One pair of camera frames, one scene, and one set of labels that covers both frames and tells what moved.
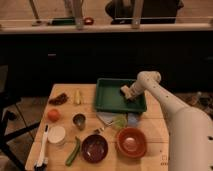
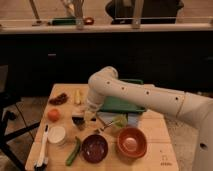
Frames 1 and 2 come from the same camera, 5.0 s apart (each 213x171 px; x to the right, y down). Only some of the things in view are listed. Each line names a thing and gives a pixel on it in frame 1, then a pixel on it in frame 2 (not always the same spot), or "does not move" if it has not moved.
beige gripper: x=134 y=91 → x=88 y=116
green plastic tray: x=109 y=98 does not move
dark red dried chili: x=59 y=100 does not move
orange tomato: x=53 y=115 does not move
